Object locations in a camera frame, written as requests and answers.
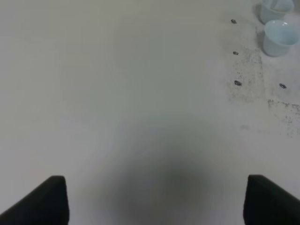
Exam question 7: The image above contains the near light blue teacup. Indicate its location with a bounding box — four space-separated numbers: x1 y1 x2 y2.
262 20 300 57

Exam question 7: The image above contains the light blue teacup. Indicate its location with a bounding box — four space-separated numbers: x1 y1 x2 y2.
260 0 294 24
262 20 300 57

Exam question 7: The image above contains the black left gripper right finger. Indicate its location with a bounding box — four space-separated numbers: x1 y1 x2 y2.
243 175 300 225

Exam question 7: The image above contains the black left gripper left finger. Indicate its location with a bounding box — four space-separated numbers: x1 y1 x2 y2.
0 175 69 225

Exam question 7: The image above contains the far light blue teacup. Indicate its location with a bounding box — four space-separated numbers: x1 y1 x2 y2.
260 0 294 24

